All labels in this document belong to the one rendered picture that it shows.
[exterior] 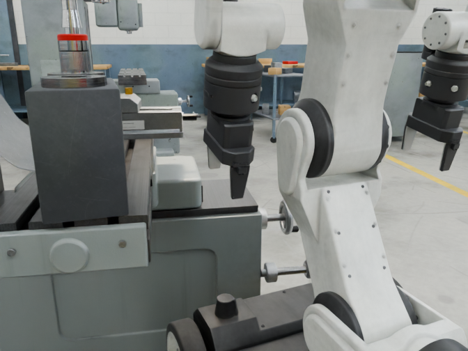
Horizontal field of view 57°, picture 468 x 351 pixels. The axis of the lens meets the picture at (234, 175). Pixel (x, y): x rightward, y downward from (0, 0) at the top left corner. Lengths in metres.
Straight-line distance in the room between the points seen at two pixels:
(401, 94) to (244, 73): 5.17
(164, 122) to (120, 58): 6.61
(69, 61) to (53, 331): 0.88
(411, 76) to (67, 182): 5.37
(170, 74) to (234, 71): 7.16
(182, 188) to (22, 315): 0.57
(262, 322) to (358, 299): 0.28
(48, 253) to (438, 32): 0.74
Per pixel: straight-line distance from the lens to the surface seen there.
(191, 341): 0.95
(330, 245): 0.79
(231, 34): 0.63
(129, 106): 1.21
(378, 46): 0.75
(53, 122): 0.63
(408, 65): 5.77
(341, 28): 0.71
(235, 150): 0.67
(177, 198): 1.21
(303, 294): 1.10
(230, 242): 1.27
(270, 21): 0.65
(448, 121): 0.93
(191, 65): 7.80
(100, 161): 0.64
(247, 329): 0.97
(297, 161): 0.75
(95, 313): 1.38
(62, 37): 0.76
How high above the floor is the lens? 1.17
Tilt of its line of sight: 17 degrees down
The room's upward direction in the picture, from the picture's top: straight up
